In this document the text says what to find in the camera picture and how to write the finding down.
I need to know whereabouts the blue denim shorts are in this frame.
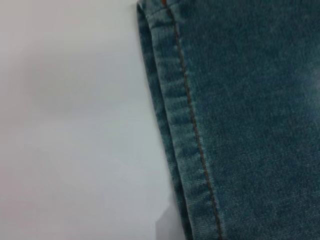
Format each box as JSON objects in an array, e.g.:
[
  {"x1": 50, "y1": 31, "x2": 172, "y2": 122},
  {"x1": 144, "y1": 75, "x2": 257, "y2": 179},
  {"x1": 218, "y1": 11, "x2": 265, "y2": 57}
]
[{"x1": 136, "y1": 0, "x2": 320, "y2": 240}]

